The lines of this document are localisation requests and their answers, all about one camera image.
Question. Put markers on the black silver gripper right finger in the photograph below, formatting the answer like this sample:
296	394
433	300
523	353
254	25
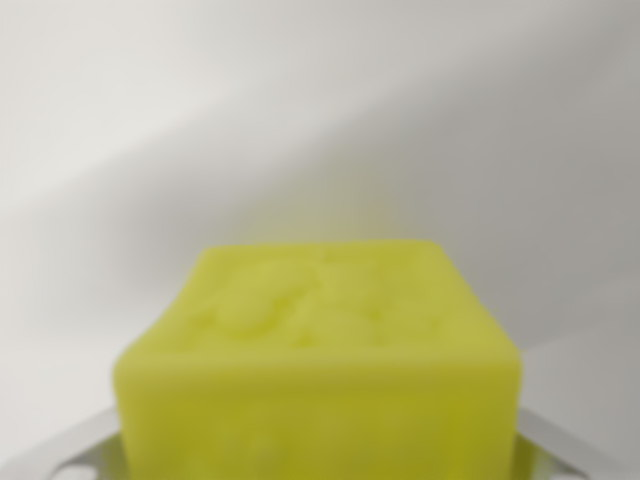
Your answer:
542	447

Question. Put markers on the black silver gripper left finger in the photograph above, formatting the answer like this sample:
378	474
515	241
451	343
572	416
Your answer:
85	445

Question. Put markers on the yellow cube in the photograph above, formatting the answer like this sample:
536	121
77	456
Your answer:
320	370

